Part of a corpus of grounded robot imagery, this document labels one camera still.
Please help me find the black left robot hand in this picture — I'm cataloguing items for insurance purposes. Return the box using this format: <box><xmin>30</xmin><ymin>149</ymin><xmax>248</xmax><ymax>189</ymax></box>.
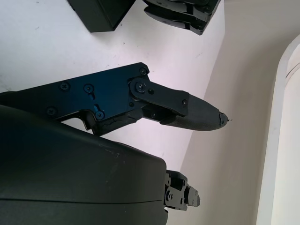
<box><xmin>142</xmin><ymin>0</ymin><xmax>222</xmax><ymax>36</ymax></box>

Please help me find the black camera box base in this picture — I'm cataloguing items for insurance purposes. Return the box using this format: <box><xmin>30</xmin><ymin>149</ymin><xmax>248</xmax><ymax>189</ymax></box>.
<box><xmin>67</xmin><ymin>0</ymin><xmax>138</xmax><ymax>33</ymax></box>

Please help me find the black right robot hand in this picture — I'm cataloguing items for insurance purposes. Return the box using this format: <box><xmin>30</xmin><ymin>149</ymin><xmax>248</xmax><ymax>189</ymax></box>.
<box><xmin>0</xmin><ymin>62</ymin><xmax>233</xmax><ymax>225</ymax></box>

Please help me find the white rounded furniture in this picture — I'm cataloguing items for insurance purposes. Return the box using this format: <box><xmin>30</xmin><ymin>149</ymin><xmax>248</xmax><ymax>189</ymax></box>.
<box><xmin>256</xmin><ymin>34</ymin><xmax>300</xmax><ymax>225</ymax></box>

